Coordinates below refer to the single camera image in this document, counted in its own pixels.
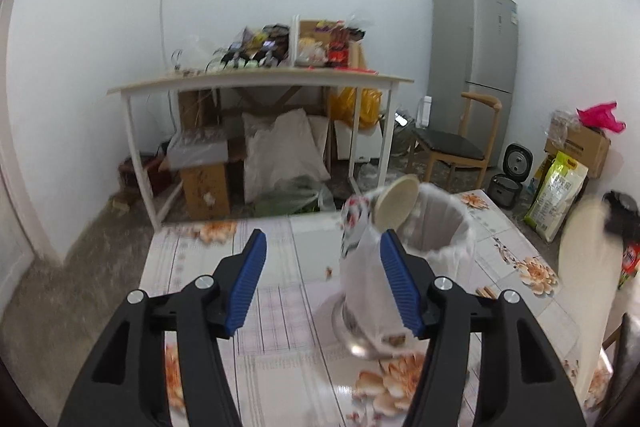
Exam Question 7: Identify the pile of snack packets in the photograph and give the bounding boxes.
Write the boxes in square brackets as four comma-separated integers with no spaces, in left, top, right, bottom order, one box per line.
[207,24,292,70]

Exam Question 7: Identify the black bin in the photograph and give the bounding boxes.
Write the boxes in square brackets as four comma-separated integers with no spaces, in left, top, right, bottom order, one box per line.
[601,189,640,253]

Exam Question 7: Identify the grey refrigerator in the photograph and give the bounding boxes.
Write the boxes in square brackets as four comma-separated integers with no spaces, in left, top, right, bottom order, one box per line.
[427,0,519,168]

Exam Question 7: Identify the bag-lined metal holder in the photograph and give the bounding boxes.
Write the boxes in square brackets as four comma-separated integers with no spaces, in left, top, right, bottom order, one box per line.
[339,183,477,350]

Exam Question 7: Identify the red packet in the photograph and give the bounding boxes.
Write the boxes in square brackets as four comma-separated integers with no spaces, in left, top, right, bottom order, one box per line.
[619,243,640,290]

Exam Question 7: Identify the dark bag of packets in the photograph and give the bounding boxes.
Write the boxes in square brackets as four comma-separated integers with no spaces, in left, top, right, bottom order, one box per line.
[387,109,418,158]

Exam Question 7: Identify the white sack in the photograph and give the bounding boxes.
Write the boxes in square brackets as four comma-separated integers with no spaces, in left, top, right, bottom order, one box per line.
[242,108,332,202]

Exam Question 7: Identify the black rice cooker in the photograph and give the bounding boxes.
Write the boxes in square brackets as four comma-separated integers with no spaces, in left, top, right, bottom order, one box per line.
[487,143,532,209]

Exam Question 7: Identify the yellow plastic bag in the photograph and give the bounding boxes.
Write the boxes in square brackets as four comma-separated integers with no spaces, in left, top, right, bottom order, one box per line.
[330,87,383,130]

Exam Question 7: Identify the grey wrapped box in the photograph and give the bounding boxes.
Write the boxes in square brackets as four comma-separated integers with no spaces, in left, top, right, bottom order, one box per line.
[166,129,230,170]

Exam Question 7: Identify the clear plastic bag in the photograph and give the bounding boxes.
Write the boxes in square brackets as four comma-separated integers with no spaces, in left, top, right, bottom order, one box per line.
[549,108,583,142]

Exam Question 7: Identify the bag of green vegetables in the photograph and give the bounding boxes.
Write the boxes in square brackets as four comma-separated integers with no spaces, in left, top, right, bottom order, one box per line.
[252,174,337,215]

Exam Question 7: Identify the yellow-green rice bag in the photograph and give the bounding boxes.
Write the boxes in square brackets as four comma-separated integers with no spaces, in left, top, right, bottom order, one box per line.
[523,151,590,244]

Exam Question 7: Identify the red oil bottles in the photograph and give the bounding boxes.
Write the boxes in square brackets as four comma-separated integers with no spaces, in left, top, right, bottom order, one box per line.
[327,29,351,68]

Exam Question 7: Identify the tall brown cardboard box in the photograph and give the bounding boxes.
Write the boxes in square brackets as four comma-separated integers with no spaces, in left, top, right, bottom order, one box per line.
[177,89,221,130]

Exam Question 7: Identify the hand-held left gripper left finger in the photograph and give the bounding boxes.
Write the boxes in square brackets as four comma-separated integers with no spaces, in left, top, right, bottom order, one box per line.
[57,228,268,427]

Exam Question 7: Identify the round beige spoon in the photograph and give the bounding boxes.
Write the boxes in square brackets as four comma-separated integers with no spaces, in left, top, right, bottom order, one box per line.
[374,173,420,230]

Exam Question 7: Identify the white-legged desk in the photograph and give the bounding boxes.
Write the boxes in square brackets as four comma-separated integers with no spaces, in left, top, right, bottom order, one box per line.
[106,71,415,232]

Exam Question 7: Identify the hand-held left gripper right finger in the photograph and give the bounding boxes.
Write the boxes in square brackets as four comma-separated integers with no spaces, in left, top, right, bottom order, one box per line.
[379,229,586,427]

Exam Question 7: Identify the white cabinet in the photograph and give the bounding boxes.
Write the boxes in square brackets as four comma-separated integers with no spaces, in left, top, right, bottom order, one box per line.
[334,119,386,162]

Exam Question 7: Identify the wooden chair with dark seat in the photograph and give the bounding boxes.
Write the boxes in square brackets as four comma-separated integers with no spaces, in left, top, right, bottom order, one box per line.
[406,92,502,190]

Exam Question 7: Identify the dark red wooden box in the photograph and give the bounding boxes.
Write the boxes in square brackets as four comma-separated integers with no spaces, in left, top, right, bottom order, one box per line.
[118,153,173,198]

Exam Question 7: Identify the small cardboard box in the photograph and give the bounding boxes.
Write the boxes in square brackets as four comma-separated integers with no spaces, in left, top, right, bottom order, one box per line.
[179,162,232,220]

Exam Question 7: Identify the pink plastic bag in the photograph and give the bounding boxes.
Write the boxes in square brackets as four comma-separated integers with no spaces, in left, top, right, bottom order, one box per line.
[576,103,627,134]

